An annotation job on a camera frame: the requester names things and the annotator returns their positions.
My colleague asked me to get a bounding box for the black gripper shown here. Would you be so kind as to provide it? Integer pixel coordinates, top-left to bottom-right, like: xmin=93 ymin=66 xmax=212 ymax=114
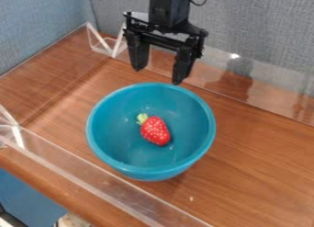
xmin=125 ymin=0 xmax=209 ymax=85

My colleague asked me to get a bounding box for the red toy strawberry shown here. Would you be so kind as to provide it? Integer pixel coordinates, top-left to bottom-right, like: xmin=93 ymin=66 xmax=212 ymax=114
xmin=138 ymin=113 xmax=172 ymax=146

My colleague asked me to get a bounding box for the blue plastic bowl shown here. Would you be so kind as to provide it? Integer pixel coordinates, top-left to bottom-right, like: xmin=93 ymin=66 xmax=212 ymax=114
xmin=86 ymin=83 xmax=217 ymax=181

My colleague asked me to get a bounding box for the clear acrylic back barrier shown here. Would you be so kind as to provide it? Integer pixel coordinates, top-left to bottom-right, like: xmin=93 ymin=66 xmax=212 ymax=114
xmin=115 ymin=31 xmax=314 ymax=128

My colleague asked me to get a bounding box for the clear acrylic barrier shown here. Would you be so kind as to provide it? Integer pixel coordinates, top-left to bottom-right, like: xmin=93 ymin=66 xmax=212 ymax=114
xmin=115 ymin=31 xmax=314 ymax=128
xmin=6 ymin=127 xmax=214 ymax=227

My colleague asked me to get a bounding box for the clear acrylic front barrier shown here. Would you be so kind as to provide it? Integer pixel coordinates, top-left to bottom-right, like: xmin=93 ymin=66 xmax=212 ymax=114
xmin=6 ymin=127 xmax=214 ymax=227

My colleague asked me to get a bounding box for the clear acrylic corner bracket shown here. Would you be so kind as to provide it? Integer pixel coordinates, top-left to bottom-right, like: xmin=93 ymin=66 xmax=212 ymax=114
xmin=86 ymin=22 xmax=127 ymax=58

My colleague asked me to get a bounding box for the clear acrylic left bracket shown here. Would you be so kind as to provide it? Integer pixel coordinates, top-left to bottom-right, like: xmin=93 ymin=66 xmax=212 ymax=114
xmin=0 ymin=104 xmax=25 ymax=149

